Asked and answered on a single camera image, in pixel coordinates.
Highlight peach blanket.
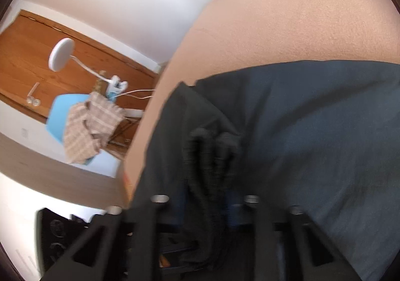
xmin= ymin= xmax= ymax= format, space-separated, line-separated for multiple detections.
xmin=123 ymin=0 xmax=400 ymax=203

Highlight leopard print cloth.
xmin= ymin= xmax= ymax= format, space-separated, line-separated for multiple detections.
xmin=94 ymin=79 xmax=110 ymax=95

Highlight beige checked cloth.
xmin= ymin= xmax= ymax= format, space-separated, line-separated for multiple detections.
xmin=62 ymin=92 xmax=126 ymax=165

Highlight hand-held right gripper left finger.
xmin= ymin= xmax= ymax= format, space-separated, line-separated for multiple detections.
xmin=40 ymin=195 xmax=176 ymax=281

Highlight wooden door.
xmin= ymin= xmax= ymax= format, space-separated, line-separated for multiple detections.
xmin=0 ymin=10 xmax=160 ymax=123

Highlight blue chair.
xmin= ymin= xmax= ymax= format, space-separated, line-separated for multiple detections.
xmin=46 ymin=93 xmax=141 ymax=178

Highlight silver door handle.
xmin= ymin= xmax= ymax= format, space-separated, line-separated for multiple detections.
xmin=26 ymin=82 xmax=41 ymax=106

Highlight white lamp cable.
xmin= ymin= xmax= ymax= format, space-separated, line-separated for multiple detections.
xmin=117 ymin=89 xmax=156 ymax=101

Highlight white desk lamp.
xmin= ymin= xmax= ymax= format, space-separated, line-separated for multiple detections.
xmin=48 ymin=38 xmax=129 ymax=100

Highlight dark grey pants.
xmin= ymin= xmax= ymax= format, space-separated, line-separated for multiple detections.
xmin=129 ymin=60 xmax=400 ymax=281

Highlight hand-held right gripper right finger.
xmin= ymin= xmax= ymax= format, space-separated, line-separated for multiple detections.
xmin=244 ymin=195 xmax=363 ymax=281

